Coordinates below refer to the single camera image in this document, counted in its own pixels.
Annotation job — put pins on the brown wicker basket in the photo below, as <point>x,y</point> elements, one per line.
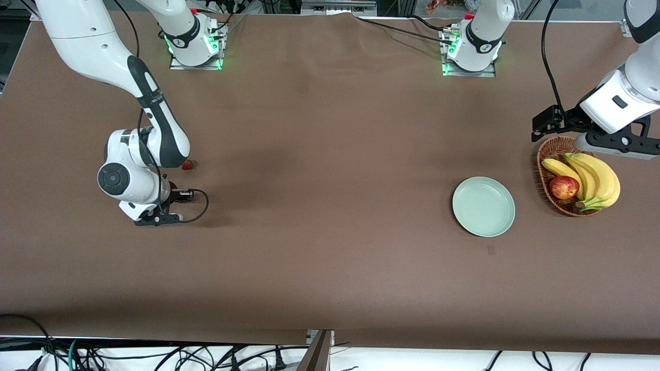
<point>545,178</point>

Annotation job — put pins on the brown table cover sheet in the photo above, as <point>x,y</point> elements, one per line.
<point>330,283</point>

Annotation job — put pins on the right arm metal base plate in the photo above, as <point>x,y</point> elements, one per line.
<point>206,66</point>

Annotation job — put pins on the grey metal device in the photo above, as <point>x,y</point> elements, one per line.
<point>335,7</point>

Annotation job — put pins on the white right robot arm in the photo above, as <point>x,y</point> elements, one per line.
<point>87,36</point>

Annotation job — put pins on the light green round plate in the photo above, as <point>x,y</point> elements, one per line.
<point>483,206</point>

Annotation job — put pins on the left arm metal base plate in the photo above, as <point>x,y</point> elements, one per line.
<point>484,73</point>

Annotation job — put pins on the red strawberry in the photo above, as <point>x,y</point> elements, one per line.
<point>189,165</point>

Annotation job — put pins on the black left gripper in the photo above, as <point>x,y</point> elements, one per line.
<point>571,119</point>

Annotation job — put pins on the aluminium frame profile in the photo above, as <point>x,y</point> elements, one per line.
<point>31,13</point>
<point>626,28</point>

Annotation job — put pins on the orange red object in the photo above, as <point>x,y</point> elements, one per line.
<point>438,6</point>

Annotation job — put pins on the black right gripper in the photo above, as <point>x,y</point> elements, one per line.
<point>172,195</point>

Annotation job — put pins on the short yellow banana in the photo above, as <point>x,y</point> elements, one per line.
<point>559,167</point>

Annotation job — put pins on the aluminium frame post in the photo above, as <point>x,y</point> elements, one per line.
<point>319,355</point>

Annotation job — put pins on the red apple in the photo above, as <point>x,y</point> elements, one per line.
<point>563,187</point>

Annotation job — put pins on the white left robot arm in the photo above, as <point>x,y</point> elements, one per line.
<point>482,31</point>

